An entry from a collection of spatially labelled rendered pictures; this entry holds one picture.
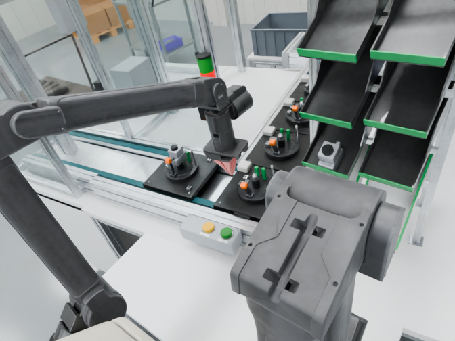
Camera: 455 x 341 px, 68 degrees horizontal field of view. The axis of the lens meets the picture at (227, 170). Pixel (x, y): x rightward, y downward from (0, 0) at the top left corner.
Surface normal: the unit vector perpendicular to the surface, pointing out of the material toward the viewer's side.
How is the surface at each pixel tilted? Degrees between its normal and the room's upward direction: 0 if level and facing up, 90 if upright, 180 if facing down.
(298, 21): 90
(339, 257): 14
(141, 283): 0
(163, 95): 79
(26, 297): 0
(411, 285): 0
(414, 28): 25
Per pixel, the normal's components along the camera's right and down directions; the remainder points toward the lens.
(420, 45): -0.42, -0.43
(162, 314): -0.18, -0.75
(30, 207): 0.73, 0.19
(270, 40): -0.47, 0.64
